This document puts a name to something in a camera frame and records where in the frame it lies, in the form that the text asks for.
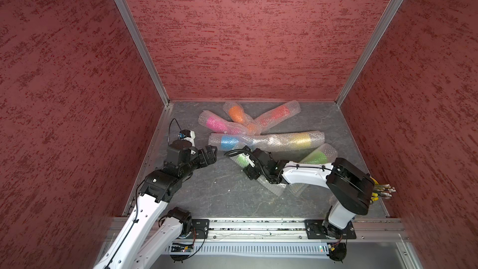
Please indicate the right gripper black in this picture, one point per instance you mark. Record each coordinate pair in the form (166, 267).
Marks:
(251, 173)

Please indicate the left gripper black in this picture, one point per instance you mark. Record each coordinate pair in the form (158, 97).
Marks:
(211, 157)

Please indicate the blue glass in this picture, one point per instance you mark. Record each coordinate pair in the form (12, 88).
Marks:
(227, 142)

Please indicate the clear bubble wrap sheet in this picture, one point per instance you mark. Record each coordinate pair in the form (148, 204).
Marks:
(276, 189)

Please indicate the light green wine glass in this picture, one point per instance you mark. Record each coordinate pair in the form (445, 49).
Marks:
(242, 160)

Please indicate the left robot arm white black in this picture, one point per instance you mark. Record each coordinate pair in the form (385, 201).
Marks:
(147, 233)

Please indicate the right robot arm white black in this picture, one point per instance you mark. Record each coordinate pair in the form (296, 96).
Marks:
(351, 186)

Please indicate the pink glass in bubble wrap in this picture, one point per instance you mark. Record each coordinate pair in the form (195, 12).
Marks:
(219, 125)

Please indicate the yellow glass in bubble wrap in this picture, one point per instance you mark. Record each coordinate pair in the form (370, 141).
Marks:
(290, 141)

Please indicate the orange glass in bubble wrap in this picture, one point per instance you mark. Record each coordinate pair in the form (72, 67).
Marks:
(238, 115)

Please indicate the red glass in bubble wrap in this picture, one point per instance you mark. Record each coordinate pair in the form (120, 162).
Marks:
(277, 115)

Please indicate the dark green glass in wrap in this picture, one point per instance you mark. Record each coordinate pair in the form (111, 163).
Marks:
(321, 155)

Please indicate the left base wiring board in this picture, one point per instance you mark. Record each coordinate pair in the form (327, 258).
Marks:
(181, 248)

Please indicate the right base wiring plug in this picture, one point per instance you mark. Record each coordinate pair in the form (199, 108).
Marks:
(337, 252)

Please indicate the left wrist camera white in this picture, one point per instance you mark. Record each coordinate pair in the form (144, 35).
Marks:
(187, 135)

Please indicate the aluminium front rail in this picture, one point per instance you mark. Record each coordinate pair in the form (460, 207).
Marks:
(293, 230)

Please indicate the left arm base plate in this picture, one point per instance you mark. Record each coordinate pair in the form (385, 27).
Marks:
(199, 229)

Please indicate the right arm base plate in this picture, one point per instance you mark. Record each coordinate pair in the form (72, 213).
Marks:
(318, 230)

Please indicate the white slotted cable duct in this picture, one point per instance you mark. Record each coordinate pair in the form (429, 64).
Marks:
(255, 249)

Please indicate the left aluminium corner post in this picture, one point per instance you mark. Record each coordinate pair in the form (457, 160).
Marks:
(138, 40)

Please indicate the aluminium corner post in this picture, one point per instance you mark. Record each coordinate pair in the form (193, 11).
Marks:
(377, 34)
(138, 40)

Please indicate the right aluminium corner post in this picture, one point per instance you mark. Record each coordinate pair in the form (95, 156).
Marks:
(377, 34)

